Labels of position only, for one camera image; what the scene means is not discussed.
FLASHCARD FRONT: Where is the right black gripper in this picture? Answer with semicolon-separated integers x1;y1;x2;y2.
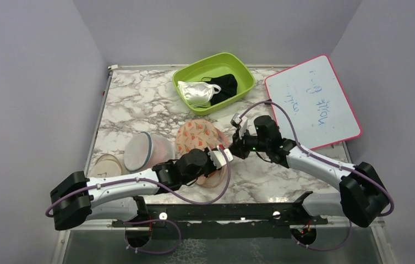
228;126;270;160

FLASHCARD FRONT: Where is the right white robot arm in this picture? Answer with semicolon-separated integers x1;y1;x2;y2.
229;114;390;227

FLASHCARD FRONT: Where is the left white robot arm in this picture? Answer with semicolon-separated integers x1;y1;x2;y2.
45;148;229;230

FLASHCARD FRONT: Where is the white mesh laundry bag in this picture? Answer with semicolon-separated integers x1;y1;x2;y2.
123;132;175;173

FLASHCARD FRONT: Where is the black bra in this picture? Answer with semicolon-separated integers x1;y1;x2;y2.
201;74;238;106

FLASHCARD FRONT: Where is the white satin bra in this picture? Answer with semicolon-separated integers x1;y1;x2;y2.
177;81;222;106

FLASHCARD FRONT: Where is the beige bra cup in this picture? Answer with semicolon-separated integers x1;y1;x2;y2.
88;154;123;178

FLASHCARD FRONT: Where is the pink framed whiteboard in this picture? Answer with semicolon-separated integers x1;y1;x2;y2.
265;54;362;150

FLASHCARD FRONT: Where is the green plastic basin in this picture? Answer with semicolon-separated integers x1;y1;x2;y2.
172;52;255;116

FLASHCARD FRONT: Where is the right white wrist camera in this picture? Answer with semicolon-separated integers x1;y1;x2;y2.
230;113;248;139

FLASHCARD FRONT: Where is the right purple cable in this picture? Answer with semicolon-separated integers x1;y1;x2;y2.
238;101;395;217

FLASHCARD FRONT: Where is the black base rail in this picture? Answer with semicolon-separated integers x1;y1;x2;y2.
111;201;327;240

